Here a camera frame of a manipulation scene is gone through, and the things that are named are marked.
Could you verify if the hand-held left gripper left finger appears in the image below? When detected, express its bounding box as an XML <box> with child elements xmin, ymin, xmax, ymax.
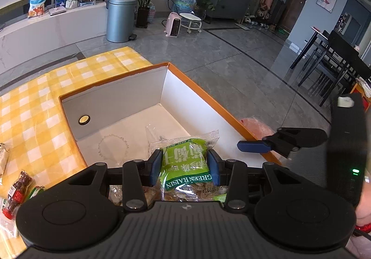
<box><xmin>67</xmin><ymin>149</ymin><xmax>163</xmax><ymax>212</ymax></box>

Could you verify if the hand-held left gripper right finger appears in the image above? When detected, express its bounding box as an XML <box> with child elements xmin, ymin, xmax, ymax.
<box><xmin>207</xmin><ymin>149</ymin><xmax>305</xmax><ymax>212</ymax></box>

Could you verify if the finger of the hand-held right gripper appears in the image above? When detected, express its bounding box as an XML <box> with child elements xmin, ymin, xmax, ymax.
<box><xmin>237</xmin><ymin>127</ymin><xmax>329</xmax><ymax>159</ymax></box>

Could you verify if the green raisin packet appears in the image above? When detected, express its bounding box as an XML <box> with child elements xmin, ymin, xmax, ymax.
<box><xmin>150</xmin><ymin>130</ymin><xmax>228</xmax><ymax>203</ymax></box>

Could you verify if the clear plastic snack packet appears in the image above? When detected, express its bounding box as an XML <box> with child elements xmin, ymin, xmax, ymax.
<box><xmin>145</xmin><ymin>123</ymin><xmax>174</xmax><ymax>151</ymax></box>

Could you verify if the orange cardboard box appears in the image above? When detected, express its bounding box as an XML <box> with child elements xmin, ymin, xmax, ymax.
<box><xmin>59</xmin><ymin>63</ymin><xmax>283</xmax><ymax>187</ymax></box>

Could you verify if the person's right forearm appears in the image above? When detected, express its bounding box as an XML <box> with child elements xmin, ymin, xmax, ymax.
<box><xmin>355</xmin><ymin>174</ymin><xmax>371</xmax><ymax>238</ymax></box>

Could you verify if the pink plastic bag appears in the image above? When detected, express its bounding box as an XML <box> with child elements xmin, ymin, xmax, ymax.
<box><xmin>240</xmin><ymin>117</ymin><xmax>276</xmax><ymax>141</ymax></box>

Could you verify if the black dining chair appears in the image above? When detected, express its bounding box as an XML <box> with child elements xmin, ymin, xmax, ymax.
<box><xmin>298</xmin><ymin>45</ymin><xmax>357</xmax><ymax>107</ymax></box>

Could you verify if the black dining table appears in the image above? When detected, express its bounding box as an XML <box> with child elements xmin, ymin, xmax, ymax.
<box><xmin>290</xmin><ymin>26</ymin><xmax>371</xmax><ymax>86</ymax></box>

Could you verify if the small green snack packet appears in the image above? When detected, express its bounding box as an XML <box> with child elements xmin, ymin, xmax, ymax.
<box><xmin>27</xmin><ymin>186</ymin><xmax>45</xmax><ymax>200</ymax></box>

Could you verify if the clear packet of red dates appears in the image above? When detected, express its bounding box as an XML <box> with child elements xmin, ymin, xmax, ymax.
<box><xmin>2</xmin><ymin>171</ymin><xmax>33</xmax><ymax>219</ymax></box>

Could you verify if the pink heater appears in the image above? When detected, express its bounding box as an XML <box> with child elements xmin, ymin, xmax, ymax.
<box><xmin>165</xmin><ymin>12</ymin><xmax>182</xmax><ymax>38</ymax></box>

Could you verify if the white stool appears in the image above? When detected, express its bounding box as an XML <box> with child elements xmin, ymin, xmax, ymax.
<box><xmin>178</xmin><ymin>12</ymin><xmax>203</xmax><ymax>34</ymax></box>

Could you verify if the brown door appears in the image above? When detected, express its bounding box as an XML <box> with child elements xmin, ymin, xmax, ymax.
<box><xmin>280</xmin><ymin>0</ymin><xmax>311</xmax><ymax>32</ymax></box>

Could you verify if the grey trash can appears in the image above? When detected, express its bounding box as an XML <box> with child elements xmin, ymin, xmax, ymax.
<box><xmin>106</xmin><ymin>0</ymin><xmax>138</xmax><ymax>43</ymax></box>

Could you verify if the checkered snack packet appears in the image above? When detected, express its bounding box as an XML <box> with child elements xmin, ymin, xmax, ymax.
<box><xmin>0</xmin><ymin>143</ymin><xmax>11</xmax><ymax>175</ymax></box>

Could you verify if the white snack packet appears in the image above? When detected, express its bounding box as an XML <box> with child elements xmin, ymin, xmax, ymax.
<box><xmin>0</xmin><ymin>198</ymin><xmax>18</xmax><ymax>239</ymax></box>

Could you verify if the white marble television console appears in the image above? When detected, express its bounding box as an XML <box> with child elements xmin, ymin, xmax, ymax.
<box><xmin>0</xmin><ymin>1</ymin><xmax>115</xmax><ymax>74</ymax></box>

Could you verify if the blue snack bag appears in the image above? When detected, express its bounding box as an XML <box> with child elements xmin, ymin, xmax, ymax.
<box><xmin>28</xmin><ymin>0</ymin><xmax>50</xmax><ymax>19</ymax></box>

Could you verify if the red bracelet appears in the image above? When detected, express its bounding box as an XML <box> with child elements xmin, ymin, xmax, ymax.
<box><xmin>355</xmin><ymin>224</ymin><xmax>371</xmax><ymax>238</ymax></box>

